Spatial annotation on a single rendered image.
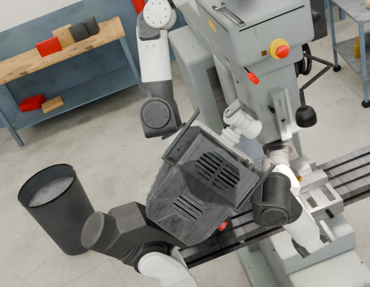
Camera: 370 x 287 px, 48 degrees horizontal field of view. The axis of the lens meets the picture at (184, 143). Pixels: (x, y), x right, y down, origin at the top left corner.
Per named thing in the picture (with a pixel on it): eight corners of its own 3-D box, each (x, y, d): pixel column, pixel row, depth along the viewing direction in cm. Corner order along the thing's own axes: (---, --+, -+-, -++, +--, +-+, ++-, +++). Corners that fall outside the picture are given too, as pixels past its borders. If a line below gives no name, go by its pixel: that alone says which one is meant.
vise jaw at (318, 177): (329, 182, 182) (328, 176, 180) (297, 195, 182) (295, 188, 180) (322, 175, 187) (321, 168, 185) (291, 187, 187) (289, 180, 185)
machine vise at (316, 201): (344, 211, 176) (342, 192, 170) (312, 224, 176) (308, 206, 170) (307, 165, 205) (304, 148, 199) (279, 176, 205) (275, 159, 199)
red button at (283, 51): (291, 56, 125) (289, 44, 123) (279, 61, 125) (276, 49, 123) (287, 53, 128) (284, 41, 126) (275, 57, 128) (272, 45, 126)
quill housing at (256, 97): (308, 130, 164) (296, 58, 146) (260, 150, 164) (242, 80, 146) (288, 109, 180) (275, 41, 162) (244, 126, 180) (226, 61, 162)
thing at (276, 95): (292, 137, 159) (283, 90, 148) (282, 141, 159) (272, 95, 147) (287, 132, 163) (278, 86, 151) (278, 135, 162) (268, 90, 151)
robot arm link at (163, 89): (137, 83, 118) (143, 130, 120) (169, 80, 117) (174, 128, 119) (144, 81, 129) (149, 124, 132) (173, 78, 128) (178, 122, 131)
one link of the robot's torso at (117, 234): (83, 258, 118) (118, 210, 115) (76, 230, 129) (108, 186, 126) (158, 282, 134) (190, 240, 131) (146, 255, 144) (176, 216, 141)
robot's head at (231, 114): (241, 137, 128) (260, 122, 125) (222, 124, 123) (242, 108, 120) (236, 124, 133) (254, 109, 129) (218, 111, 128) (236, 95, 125)
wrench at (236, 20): (249, 24, 116) (249, 21, 115) (236, 29, 116) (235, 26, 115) (223, 4, 136) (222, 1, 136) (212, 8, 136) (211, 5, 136)
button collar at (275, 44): (291, 54, 128) (287, 37, 125) (272, 62, 128) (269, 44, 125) (288, 52, 130) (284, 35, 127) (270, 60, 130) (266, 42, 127)
